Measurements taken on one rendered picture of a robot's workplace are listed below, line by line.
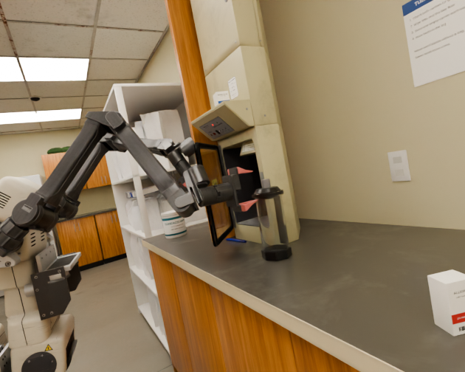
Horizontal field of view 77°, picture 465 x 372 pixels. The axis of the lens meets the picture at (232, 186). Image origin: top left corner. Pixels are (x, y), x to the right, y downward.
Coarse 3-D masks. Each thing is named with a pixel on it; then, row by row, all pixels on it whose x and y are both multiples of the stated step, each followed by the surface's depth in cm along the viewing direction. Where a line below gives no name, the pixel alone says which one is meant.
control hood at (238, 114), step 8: (224, 104) 104; (232, 104) 106; (240, 104) 107; (248, 104) 109; (208, 112) 115; (216, 112) 112; (224, 112) 109; (232, 112) 106; (240, 112) 107; (248, 112) 109; (200, 120) 124; (208, 120) 121; (224, 120) 114; (232, 120) 111; (240, 120) 108; (248, 120) 109; (200, 128) 131; (240, 128) 114; (208, 136) 133; (224, 136) 126
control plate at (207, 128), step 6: (210, 120) 120; (216, 120) 117; (222, 120) 115; (204, 126) 127; (210, 126) 124; (216, 126) 121; (222, 126) 119; (228, 126) 116; (210, 132) 129; (216, 132) 126; (222, 132) 123; (228, 132) 121
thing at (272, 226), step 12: (276, 192) 95; (264, 204) 96; (276, 204) 96; (264, 216) 97; (276, 216) 96; (264, 228) 97; (276, 228) 96; (264, 240) 98; (276, 240) 96; (288, 240) 99
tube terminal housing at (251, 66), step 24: (240, 48) 109; (216, 72) 126; (240, 72) 112; (264, 72) 113; (240, 96) 115; (264, 96) 113; (264, 120) 112; (240, 144) 131; (264, 144) 112; (264, 168) 111; (288, 168) 127; (288, 192) 116; (288, 216) 116
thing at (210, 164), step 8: (208, 152) 121; (216, 152) 133; (208, 160) 119; (216, 160) 130; (208, 168) 117; (216, 168) 128; (208, 176) 115; (216, 176) 126; (216, 184) 124; (216, 208) 118; (224, 208) 130; (208, 216) 108; (216, 216) 116; (224, 216) 127; (216, 224) 115; (224, 224) 125; (216, 232) 113
